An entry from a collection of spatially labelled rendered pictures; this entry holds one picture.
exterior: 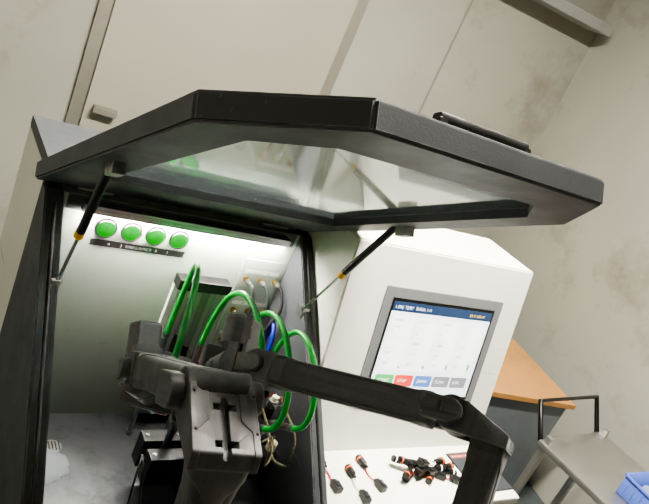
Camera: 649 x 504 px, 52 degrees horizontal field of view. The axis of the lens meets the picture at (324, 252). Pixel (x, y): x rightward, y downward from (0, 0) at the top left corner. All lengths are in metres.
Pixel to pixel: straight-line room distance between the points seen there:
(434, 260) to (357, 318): 0.28
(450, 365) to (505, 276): 0.31
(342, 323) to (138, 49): 2.37
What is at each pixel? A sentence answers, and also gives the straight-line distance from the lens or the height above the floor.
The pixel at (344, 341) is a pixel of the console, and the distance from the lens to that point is 1.75.
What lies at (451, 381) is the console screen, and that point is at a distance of 2.07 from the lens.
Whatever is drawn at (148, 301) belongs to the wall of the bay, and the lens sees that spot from 1.75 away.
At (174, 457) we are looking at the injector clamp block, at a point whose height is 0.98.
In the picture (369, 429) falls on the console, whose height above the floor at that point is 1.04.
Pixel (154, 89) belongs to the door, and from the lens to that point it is 3.80.
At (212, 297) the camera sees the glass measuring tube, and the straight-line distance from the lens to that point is 1.79.
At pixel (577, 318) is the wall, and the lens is 4.24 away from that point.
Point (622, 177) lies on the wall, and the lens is 4.29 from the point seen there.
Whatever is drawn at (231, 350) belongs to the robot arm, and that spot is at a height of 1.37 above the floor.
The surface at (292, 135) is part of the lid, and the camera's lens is 0.81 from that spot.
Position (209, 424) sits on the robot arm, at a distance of 0.72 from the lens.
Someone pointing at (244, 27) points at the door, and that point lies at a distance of 3.79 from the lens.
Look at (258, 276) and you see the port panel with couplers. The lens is 1.81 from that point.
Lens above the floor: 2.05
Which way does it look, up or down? 20 degrees down
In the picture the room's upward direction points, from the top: 25 degrees clockwise
